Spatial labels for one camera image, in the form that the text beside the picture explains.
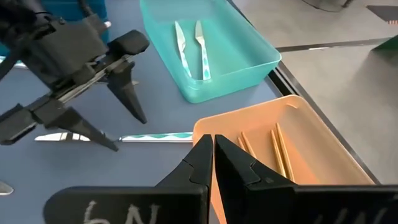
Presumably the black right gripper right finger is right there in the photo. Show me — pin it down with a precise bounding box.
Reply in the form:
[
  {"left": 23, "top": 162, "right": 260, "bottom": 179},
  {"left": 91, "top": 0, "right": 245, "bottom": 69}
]
[{"left": 215, "top": 134, "right": 298, "bottom": 224}]

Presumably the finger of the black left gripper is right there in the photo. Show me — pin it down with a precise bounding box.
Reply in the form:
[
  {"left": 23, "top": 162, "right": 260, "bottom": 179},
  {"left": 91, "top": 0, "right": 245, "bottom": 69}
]
[
  {"left": 106, "top": 61, "right": 148, "bottom": 124},
  {"left": 45, "top": 106, "right": 120, "bottom": 152}
]

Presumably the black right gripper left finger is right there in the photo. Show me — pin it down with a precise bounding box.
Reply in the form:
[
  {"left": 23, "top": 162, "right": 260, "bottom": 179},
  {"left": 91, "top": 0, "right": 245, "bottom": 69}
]
[{"left": 155, "top": 134, "right": 214, "bottom": 224}]

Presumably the blue patterned handle knife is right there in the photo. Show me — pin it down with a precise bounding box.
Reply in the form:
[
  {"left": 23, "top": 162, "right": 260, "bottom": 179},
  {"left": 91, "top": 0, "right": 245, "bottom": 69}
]
[
  {"left": 34, "top": 132, "right": 193, "bottom": 144},
  {"left": 174, "top": 21, "right": 193, "bottom": 78}
]

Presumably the cream handled knife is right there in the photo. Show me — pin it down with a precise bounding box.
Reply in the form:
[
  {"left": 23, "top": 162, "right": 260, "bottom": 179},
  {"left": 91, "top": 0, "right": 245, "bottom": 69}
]
[{"left": 0, "top": 181, "right": 15, "bottom": 196}]

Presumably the orange plastic bin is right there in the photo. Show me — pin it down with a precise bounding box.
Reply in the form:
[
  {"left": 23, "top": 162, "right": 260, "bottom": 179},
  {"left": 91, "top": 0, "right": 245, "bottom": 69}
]
[{"left": 192, "top": 95, "right": 376, "bottom": 224}]

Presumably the teal plastic bin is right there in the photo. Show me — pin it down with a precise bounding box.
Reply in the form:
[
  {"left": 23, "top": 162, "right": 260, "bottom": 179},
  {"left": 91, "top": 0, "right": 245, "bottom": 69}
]
[{"left": 139, "top": 0, "right": 282, "bottom": 105}]

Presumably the black striped floor mat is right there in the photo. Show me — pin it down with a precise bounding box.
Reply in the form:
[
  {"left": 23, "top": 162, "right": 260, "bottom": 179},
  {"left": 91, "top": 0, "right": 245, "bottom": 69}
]
[{"left": 366, "top": 4, "right": 398, "bottom": 26}]

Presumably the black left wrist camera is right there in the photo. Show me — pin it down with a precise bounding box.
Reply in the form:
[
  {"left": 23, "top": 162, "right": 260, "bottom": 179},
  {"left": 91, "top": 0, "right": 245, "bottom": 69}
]
[{"left": 106, "top": 29, "right": 150, "bottom": 57}]

